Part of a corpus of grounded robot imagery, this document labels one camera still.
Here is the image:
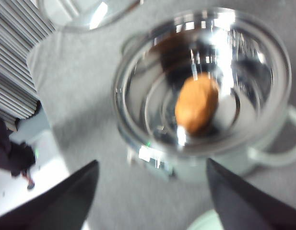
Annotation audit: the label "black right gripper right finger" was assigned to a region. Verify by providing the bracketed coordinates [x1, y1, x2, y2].
[206, 158, 296, 230]

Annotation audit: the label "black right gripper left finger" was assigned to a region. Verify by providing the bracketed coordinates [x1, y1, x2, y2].
[0, 160, 99, 230]

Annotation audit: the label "green plate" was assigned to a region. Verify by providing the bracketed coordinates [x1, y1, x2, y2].
[186, 208, 223, 230]

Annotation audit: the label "brown potato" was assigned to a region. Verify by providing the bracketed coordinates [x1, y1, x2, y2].
[175, 73, 220, 134]

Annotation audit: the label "glass steamer lid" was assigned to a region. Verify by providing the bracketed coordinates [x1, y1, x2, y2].
[40, 0, 141, 32]

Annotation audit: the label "green electric steamer pot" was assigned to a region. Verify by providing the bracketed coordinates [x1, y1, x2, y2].
[112, 9, 296, 181]

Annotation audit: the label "person in dark clothes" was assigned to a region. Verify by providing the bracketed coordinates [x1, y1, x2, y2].
[0, 116, 36, 189]

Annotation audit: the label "grey table mat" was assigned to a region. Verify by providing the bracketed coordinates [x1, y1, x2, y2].
[26, 0, 296, 230]

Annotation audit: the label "grey slatted blinds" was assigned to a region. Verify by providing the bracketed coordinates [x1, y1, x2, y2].
[0, 0, 55, 131]

